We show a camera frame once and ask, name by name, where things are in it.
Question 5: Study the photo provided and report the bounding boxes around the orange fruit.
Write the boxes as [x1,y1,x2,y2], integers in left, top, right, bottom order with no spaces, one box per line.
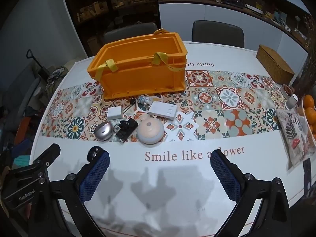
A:
[305,107,316,125]
[303,95,316,108]

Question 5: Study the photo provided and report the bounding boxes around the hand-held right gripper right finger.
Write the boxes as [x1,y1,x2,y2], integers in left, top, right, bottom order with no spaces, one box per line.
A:
[210,150,290,237]

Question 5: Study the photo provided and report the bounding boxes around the teal cloth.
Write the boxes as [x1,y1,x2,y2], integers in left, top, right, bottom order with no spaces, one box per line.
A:
[13,153,31,166]

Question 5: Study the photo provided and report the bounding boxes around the black shovel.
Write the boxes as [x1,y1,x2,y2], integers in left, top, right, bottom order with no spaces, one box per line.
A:
[26,49,48,77]

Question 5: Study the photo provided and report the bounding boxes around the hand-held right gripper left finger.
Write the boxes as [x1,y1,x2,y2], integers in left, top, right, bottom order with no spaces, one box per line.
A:
[32,146,110,237]

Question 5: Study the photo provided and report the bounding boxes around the white figurine keychain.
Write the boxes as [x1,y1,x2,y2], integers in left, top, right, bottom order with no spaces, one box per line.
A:
[137,94,153,105]

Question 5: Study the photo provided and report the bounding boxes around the orange chair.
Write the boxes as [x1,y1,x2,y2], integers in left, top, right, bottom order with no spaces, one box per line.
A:
[15,117,32,146]

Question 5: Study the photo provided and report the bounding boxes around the printed cushion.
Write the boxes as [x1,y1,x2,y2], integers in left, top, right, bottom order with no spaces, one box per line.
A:
[276,109,313,169]

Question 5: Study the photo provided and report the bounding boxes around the white charger block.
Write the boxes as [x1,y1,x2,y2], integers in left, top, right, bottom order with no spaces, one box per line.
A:
[148,101,178,120]

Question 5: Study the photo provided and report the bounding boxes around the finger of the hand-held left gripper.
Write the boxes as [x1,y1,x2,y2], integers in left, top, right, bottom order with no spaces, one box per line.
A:
[29,144,61,178]

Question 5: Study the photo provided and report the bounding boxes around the silver dome gadget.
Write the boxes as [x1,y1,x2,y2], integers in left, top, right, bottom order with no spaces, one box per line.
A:
[94,122,114,142]

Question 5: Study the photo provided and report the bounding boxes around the small bowl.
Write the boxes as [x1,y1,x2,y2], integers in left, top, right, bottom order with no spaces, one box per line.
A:
[281,84,295,99]

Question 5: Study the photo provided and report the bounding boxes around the wooden shelf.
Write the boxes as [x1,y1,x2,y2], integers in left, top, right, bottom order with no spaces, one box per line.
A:
[60,0,158,57]

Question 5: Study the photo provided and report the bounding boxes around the peach round humidifier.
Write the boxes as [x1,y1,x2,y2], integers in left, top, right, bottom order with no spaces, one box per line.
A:
[137,117,165,146]

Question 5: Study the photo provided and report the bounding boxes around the black phone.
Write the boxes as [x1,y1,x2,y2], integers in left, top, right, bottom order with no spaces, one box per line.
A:
[303,158,312,198]

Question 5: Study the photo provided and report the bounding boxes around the white charger adapter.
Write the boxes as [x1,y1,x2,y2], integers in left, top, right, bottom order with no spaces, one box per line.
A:
[107,107,123,120]

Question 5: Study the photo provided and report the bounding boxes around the white cabinet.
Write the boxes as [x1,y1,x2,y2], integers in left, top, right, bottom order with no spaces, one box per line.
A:
[158,0,309,53]

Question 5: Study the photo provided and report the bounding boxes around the patterned cloth bag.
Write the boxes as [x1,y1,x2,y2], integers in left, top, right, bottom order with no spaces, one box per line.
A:
[46,66,65,90]

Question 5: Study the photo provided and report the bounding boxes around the black clip device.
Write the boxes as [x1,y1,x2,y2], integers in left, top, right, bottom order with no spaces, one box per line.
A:
[114,118,139,144]

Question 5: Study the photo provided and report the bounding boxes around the orange plastic crate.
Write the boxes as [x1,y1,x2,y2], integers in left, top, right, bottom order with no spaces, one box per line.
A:
[87,29,189,102]

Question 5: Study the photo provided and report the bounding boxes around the grey dining chair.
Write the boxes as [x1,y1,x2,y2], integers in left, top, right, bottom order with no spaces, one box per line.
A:
[103,22,158,46]
[192,20,245,48]

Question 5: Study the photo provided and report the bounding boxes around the white cup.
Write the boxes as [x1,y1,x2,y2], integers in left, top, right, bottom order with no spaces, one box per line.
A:
[286,94,299,110]

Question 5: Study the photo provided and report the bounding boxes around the wicker box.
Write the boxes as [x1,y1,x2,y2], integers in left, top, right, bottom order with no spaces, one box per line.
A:
[256,44,295,84]

